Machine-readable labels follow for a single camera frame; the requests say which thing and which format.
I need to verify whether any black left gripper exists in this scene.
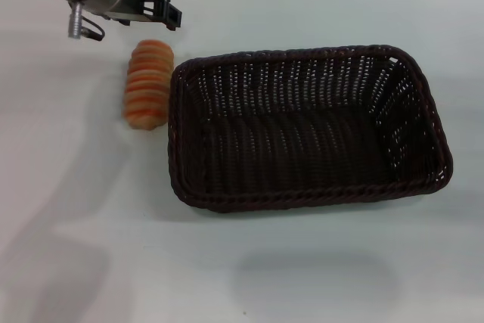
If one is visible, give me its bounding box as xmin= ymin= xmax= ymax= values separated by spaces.
xmin=101 ymin=0 xmax=184 ymax=33

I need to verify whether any orange striped bread loaf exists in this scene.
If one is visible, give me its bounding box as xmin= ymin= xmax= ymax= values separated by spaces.
xmin=121 ymin=39 xmax=175 ymax=130

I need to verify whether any dark brown wicker basket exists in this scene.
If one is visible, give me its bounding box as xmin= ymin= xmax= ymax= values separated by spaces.
xmin=167 ymin=44 xmax=454 ymax=213

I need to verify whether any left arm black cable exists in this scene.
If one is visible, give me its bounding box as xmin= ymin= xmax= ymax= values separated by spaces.
xmin=67 ymin=1 xmax=106 ymax=41

